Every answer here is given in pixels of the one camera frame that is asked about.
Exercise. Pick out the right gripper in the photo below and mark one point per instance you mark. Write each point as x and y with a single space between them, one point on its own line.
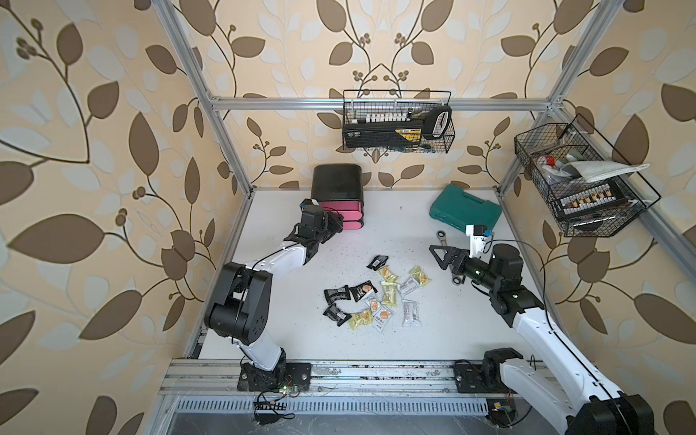
461 260

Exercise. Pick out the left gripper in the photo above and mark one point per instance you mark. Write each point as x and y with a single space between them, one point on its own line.
336 219

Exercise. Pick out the pink bottom drawer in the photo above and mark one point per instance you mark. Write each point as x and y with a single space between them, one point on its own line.
352 225

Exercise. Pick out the pink drawer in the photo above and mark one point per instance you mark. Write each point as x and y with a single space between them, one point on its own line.
349 205
351 215
352 225

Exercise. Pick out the yellow cookie packet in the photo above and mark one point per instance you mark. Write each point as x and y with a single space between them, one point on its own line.
389 294
364 318
421 278
387 275

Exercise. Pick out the black cookie packet top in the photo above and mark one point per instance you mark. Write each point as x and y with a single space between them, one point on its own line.
378 262

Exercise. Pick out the black cookie packet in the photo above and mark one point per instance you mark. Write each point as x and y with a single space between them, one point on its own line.
378 262
363 290
337 315
334 295

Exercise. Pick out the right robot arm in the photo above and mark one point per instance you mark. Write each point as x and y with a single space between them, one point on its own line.
581 400

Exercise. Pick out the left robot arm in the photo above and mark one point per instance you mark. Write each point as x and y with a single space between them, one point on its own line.
240 302

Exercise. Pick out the black drawer cabinet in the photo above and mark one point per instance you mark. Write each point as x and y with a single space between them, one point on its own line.
338 182

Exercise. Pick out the pink top drawer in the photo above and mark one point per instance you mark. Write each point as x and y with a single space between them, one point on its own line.
349 205

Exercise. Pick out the silver ratchet wrench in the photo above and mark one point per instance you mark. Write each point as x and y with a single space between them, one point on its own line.
455 279

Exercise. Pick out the green plastic tool case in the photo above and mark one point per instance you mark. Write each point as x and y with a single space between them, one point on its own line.
459 209

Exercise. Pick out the yellow cookie packet top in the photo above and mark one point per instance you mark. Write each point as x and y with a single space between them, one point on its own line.
387 275

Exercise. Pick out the white cookie packet lower right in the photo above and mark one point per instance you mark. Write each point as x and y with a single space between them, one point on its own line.
411 314

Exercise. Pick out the black yellow tool box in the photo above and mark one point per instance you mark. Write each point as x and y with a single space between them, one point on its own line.
397 135

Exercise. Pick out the white paper in basket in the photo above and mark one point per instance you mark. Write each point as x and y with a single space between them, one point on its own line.
594 171

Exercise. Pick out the socket set in basket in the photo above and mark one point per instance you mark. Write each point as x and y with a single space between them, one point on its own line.
589 201

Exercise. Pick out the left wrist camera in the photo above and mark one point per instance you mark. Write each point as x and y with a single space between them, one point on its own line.
311 209

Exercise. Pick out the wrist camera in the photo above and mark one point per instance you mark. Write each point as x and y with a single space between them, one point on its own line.
479 240
311 209

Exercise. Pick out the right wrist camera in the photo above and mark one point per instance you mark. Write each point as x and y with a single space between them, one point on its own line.
479 240

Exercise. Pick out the back wire basket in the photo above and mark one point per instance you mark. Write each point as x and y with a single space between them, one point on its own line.
431 108

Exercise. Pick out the wire basket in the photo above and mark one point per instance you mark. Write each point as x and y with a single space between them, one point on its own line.
545 149
431 108

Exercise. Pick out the right wire basket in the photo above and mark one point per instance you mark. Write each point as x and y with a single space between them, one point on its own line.
545 149

